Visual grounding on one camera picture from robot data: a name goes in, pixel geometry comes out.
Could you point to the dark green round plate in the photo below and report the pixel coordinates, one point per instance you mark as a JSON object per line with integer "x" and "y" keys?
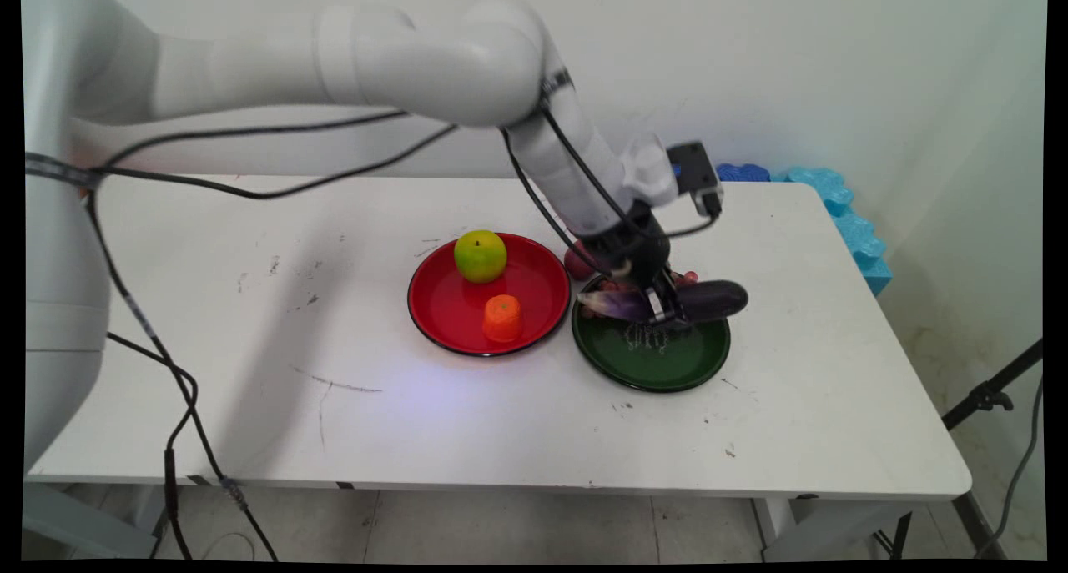
{"x": 667, "y": 364}

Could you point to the grey table leg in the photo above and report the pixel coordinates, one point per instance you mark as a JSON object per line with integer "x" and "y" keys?
{"x": 83, "y": 523}

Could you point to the red round plate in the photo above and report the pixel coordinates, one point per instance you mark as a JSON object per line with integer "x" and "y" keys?
{"x": 450, "y": 310}

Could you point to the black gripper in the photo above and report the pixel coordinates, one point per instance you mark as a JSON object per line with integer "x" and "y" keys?
{"x": 630, "y": 243}

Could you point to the purple eggplant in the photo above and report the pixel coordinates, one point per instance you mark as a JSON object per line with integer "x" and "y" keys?
{"x": 713, "y": 299}

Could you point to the dark blue foam mat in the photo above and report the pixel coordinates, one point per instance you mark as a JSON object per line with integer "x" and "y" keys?
{"x": 743, "y": 173}

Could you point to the black tripod stand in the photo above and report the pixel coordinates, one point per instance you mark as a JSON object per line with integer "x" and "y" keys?
{"x": 989, "y": 398}

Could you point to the small red potato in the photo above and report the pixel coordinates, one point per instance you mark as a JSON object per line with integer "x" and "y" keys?
{"x": 574, "y": 264}

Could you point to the bunch of red grapes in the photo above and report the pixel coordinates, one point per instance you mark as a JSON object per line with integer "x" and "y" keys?
{"x": 689, "y": 278}

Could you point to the orange mandarin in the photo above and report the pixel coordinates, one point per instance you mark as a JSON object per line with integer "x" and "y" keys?
{"x": 502, "y": 319}

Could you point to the green apple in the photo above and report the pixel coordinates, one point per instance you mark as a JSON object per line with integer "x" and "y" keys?
{"x": 480, "y": 256}

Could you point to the light blue foam mat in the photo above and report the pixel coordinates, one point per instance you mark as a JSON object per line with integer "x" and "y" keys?
{"x": 859, "y": 243}

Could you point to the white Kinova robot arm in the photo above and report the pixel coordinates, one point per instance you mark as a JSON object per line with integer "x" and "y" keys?
{"x": 417, "y": 64}

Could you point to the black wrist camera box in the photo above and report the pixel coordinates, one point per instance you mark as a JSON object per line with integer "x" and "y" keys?
{"x": 695, "y": 173}

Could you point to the white table leg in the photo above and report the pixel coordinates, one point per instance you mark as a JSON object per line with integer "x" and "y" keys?
{"x": 784, "y": 527}

